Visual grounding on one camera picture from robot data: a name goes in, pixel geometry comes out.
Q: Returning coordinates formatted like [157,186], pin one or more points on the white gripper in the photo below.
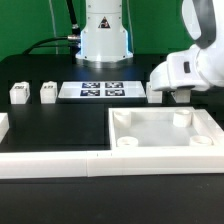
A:
[195,69]

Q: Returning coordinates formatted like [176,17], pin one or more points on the white square table top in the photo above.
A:
[148,127]

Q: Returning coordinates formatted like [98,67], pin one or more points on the white plate with tags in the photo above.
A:
[102,90]

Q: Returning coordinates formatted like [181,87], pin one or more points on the white U-shaped fence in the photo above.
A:
[85,163]

